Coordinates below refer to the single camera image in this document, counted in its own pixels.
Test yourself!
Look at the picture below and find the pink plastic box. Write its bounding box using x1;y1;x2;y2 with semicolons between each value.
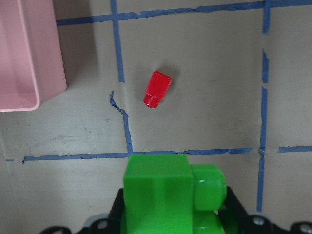
0;0;67;112

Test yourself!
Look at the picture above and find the green toy block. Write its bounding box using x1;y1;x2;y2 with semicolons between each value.
121;154;227;234

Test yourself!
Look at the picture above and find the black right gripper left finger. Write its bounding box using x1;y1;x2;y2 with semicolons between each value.
86;189;125;234

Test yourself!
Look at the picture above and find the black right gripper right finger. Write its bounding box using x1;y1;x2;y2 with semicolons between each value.
218;186;268;234

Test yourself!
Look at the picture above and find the red toy block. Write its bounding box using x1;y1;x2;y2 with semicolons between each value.
143;71;172;108

